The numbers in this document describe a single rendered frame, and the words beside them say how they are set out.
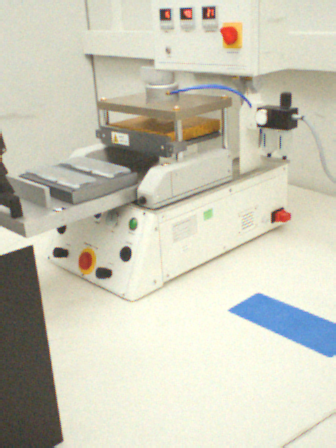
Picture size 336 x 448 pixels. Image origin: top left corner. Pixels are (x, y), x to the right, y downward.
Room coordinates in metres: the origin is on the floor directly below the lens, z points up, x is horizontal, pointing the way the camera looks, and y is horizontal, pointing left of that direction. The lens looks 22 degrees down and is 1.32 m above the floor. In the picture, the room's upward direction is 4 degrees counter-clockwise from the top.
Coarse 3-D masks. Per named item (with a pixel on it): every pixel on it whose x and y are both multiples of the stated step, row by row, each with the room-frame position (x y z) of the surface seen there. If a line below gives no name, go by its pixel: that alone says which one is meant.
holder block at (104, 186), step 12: (60, 168) 1.20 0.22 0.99; (36, 180) 1.12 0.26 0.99; (96, 180) 1.09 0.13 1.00; (108, 180) 1.08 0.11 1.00; (120, 180) 1.10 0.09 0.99; (132, 180) 1.12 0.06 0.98; (60, 192) 1.05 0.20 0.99; (72, 192) 1.02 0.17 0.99; (84, 192) 1.04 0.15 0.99; (96, 192) 1.06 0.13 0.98; (108, 192) 1.08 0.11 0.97
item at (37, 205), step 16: (16, 176) 1.10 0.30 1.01; (16, 192) 1.09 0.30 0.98; (32, 192) 1.04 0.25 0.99; (48, 192) 1.01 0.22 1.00; (112, 192) 1.08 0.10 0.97; (128, 192) 1.10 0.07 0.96; (0, 208) 1.03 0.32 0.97; (32, 208) 1.01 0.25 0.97; (48, 208) 1.01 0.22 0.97; (80, 208) 1.02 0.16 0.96; (96, 208) 1.04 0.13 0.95; (0, 224) 1.01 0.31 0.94; (16, 224) 0.96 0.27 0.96; (32, 224) 0.95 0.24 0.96; (48, 224) 0.97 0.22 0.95; (64, 224) 0.99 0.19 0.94
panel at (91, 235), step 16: (112, 208) 1.15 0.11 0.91; (128, 208) 1.12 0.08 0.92; (80, 224) 1.21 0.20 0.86; (96, 224) 1.17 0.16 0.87; (128, 224) 1.10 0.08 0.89; (144, 224) 1.07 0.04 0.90; (64, 240) 1.23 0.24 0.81; (80, 240) 1.19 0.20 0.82; (96, 240) 1.15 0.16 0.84; (112, 240) 1.12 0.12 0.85; (128, 240) 1.08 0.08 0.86; (48, 256) 1.25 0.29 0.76; (96, 256) 1.13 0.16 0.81; (112, 256) 1.10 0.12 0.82; (80, 272) 1.15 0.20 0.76; (112, 272) 1.08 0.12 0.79; (128, 272) 1.05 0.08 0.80; (112, 288) 1.06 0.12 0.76
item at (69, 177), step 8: (32, 168) 1.18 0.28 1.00; (40, 168) 1.17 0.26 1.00; (48, 168) 1.17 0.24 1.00; (56, 168) 1.17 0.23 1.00; (48, 176) 1.11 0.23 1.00; (56, 176) 1.10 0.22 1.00; (64, 176) 1.10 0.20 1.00; (72, 176) 1.10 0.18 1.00; (80, 176) 1.09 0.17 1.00; (88, 176) 1.09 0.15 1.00; (72, 184) 1.04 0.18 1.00
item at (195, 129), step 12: (132, 120) 1.36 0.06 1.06; (144, 120) 1.35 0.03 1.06; (156, 120) 1.32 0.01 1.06; (168, 120) 1.31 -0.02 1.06; (192, 120) 1.31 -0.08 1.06; (204, 120) 1.30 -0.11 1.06; (216, 120) 1.29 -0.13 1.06; (156, 132) 1.22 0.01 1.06; (168, 132) 1.20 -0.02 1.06; (192, 132) 1.24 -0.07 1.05; (204, 132) 1.26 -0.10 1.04; (216, 132) 1.30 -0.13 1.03; (192, 144) 1.24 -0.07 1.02
